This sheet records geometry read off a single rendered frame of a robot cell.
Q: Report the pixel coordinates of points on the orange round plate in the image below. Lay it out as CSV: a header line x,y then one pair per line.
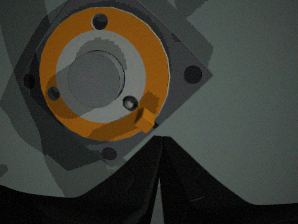
x,y
140,53

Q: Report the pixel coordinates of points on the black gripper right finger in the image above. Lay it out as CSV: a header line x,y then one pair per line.
x,y
191,196

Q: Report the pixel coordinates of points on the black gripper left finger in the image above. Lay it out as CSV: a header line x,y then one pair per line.
x,y
126,197

